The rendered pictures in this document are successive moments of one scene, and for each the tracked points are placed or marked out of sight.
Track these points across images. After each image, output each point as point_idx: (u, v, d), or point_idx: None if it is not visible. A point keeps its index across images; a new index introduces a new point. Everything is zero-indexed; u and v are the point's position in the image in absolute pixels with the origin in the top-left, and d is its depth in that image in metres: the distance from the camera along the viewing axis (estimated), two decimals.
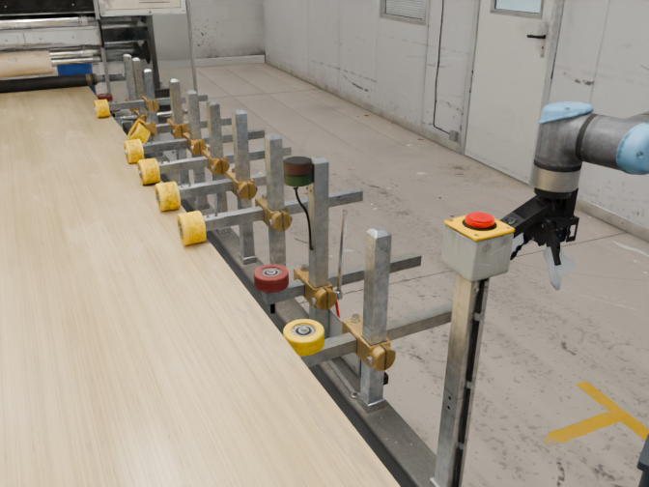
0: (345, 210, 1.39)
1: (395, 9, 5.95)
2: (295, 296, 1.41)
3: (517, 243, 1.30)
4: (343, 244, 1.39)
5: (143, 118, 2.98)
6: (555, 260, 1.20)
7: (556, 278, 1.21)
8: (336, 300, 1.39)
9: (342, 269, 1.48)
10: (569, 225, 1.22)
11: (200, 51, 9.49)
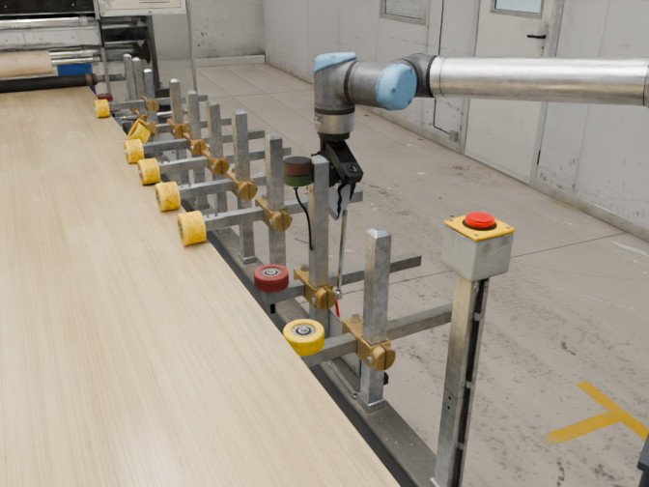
0: (345, 210, 1.39)
1: (395, 9, 5.95)
2: (295, 296, 1.41)
3: (334, 199, 1.38)
4: (343, 244, 1.39)
5: (143, 118, 2.98)
6: (352, 195, 1.40)
7: None
8: (336, 300, 1.39)
9: (342, 269, 1.48)
10: None
11: (200, 51, 9.49)
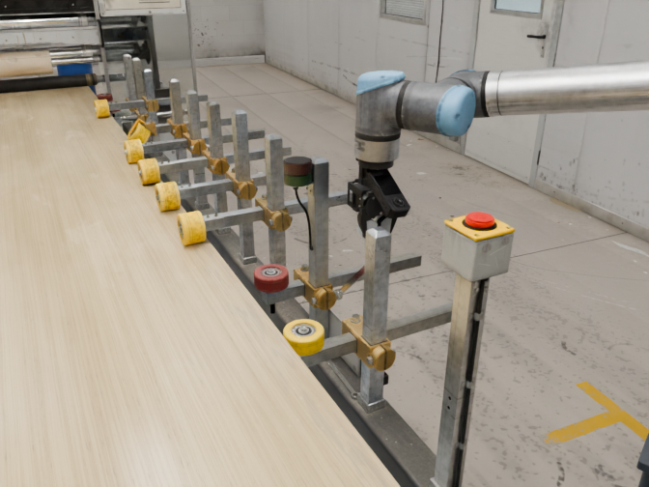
0: None
1: (395, 9, 5.95)
2: (295, 296, 1.41)
3: None
4: None
5: (143, 118, 2.98)
6: (392, 228, 1.26)
7: None
8: None
9: (342, 269, 1.48)
10: None
11: (200, 51, 9.49)
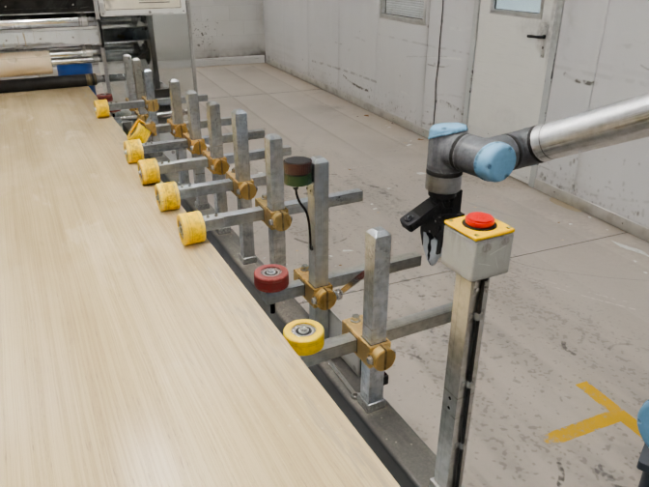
0: None
1: (395, 9, 5.95)
2: (295, 296, 1.41)
3: (426, 244, 1.58)
4: None
5: (143, 118, 2.98)
6: (437, 251, 1.54)
7: (434, 260, 1.57)
8: None
9: (342, 269, 1.48)
10: None
11: (200, 51, 9.49)
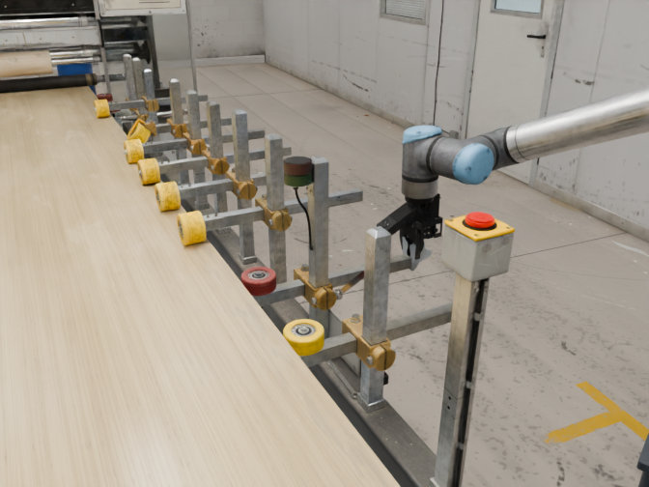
0: None
1: (395, 9, 5.95)
2: (283, 299, 1.40)
3: (406, 249, 1.55)
4: None
5: (143, 118, 2.98)
6: (416, 256, 1.51)
7: (413, 266, 1.54)
8: None
9: (331, 272, 1.47)
10: (435, 224, 1.50)
11: (200, 51, 9.49)
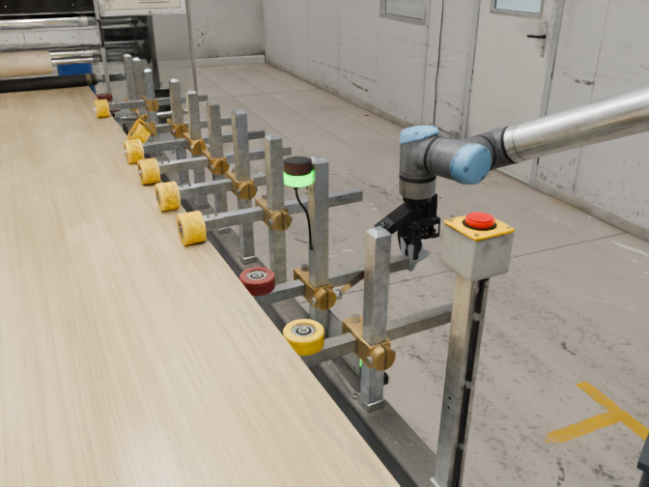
0: None
1: (395, 9, 5.95)
2: (280, 300, 1.40)
3: (404, 250, 1.55)
4: None
5: (143, 118, 2.98)
6: (414, 257, 1.51)
7: (411, 266, 1.54)
8: None
9: (328, 272, 1.46)
10: (432, 224, 1.50)
11: (200, 51, 9.49)
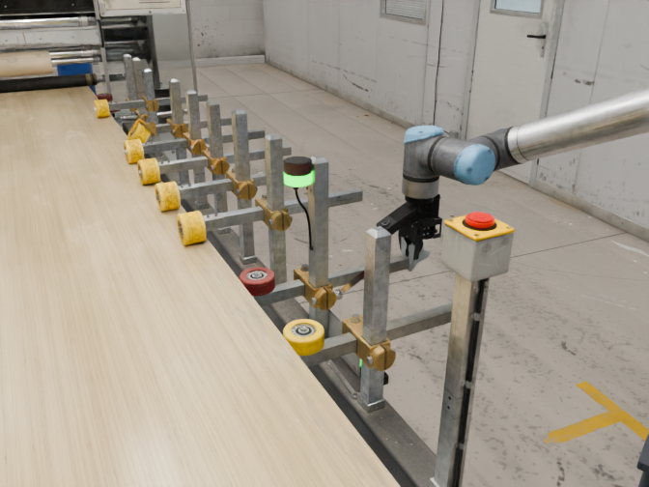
0: None
1: (395, 9, 5.95)
2: (280, 300, 1.39)
3: (404, 249, 1.55)
4: None
5: (143, 118, 2.98)
6: (414, 257, 1.51)
7: (411, 266, 1.54)
8: None
9: (328, 272, 1.46)
10: (434, 225, 1.50)
11: (200, 51, 9.49)
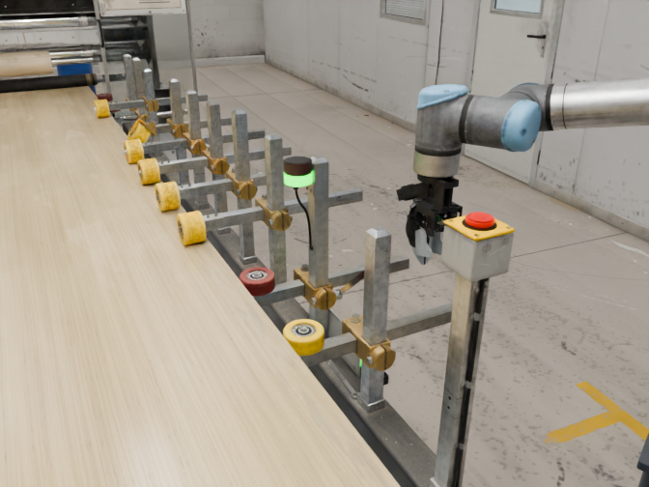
0: None
1: (395, 9, 5.95)
2: (280, 300, 1.39)
3: (426, 236, 1.28)
4: None
5: (143, 118, 2.98)
6: (409, 241, 1.26)
7: (415, 254, 1.28)
8: None
9: (328, 272, 1.46)
10: (426, 214, 1.18)
11: (200, 51, 9.49)
